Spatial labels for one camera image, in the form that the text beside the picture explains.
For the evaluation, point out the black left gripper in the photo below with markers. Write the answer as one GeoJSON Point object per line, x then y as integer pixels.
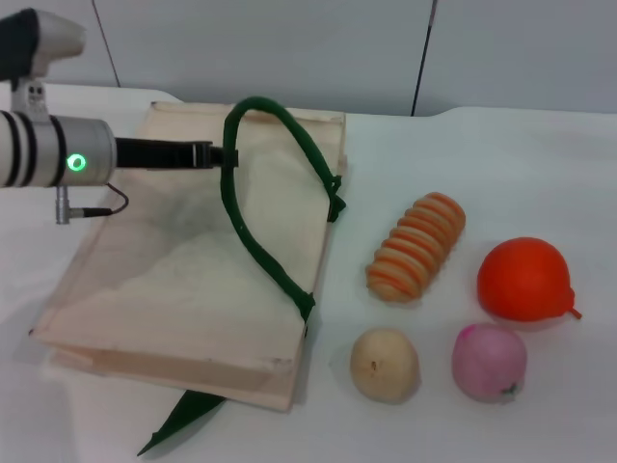
{"type": "Point", "coordinates": [154, 154]}

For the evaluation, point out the orange toy fruit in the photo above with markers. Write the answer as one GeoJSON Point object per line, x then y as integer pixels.
{"type": "Point", "coordinates": [523, 277]}

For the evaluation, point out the pink toy peach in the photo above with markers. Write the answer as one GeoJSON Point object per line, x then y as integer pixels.
{"type": "Point", "coordinates": [487, 364]}

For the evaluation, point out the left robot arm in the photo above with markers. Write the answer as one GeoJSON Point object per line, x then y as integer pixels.
{"type": "Point", "coordinates": [48, 149]}

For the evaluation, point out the orange striped toy bread roll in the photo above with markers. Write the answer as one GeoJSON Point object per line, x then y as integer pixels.
{"type": "Point", "coordinates": [417, 246]}

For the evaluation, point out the beige round toy fruit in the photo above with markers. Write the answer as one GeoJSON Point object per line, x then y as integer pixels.
{"type": "Point", "coordinates": [383, 366]}

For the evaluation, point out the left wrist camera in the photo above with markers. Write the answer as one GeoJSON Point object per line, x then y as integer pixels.
{"type": "Point", "coordinates": [48, 38]}

